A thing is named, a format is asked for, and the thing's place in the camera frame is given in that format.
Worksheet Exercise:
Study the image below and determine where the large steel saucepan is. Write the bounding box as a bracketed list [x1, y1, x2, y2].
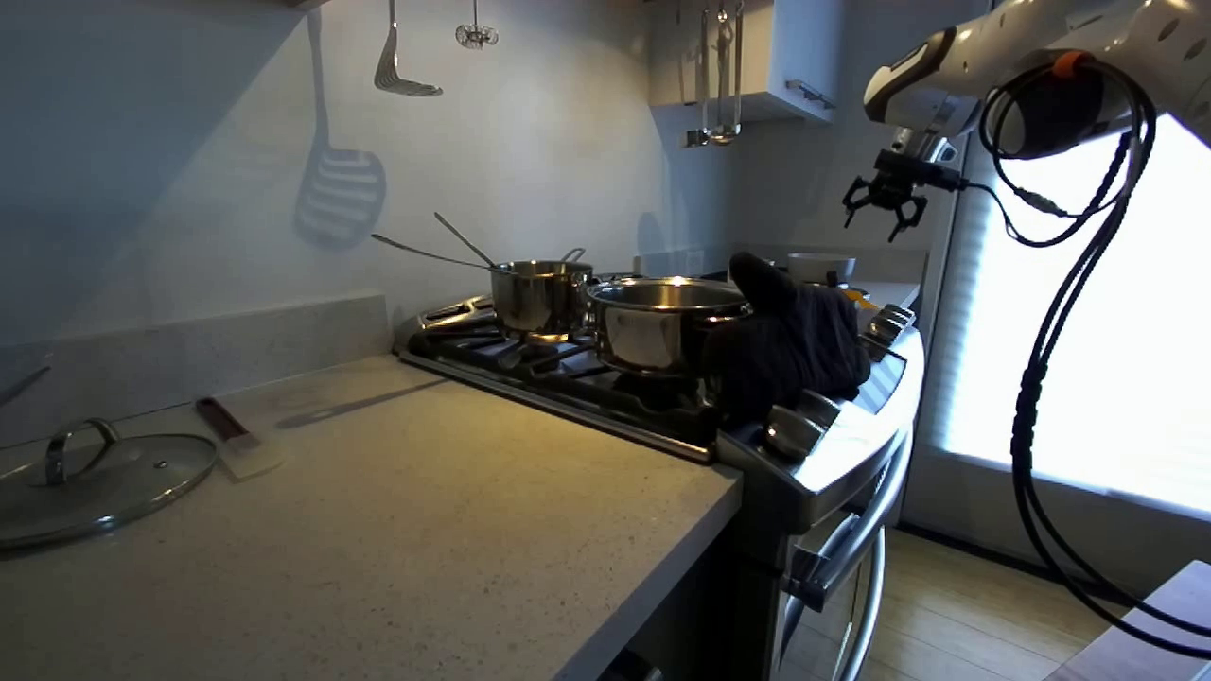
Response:
[584, 277, 744, 374]

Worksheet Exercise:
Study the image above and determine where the white scraper with handle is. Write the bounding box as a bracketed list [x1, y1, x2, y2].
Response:
[194, 398, 284, 482]

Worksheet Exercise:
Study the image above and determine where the hanging metal ladle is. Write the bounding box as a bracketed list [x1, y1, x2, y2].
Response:
[686, 0, 744, 147]

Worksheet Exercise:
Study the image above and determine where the small steel saucepan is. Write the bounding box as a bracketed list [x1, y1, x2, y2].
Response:
[368, 209, 597, 337]

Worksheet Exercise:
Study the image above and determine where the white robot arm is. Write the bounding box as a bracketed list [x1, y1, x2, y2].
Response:
[843, 0, 1211, 230]

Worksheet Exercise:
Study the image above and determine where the black oven mitt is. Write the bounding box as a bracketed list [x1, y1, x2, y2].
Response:
[701, 255, 872, 428]

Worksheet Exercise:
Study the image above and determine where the glass pot lid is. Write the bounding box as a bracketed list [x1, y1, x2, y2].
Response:
[0, 419, 217, 552]

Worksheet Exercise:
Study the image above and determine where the stainless steel stove range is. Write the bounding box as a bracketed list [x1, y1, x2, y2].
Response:
[397, 287, 923, 681]

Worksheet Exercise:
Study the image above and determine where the hanging metal spatula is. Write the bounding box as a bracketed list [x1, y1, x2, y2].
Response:
[375, 0, 440, 98]

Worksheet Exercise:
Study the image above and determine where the white upper cabinet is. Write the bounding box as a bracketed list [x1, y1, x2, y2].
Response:
[648, 0, 843, 127]

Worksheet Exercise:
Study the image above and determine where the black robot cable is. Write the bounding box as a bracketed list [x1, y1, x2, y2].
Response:
[976, 56, 1211, 663]

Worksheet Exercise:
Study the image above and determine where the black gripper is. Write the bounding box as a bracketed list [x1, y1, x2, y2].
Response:
[843, 153, 964, 240]

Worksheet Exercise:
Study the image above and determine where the grey mixing bowl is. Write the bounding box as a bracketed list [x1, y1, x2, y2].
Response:
[788, 249, 857, 283]

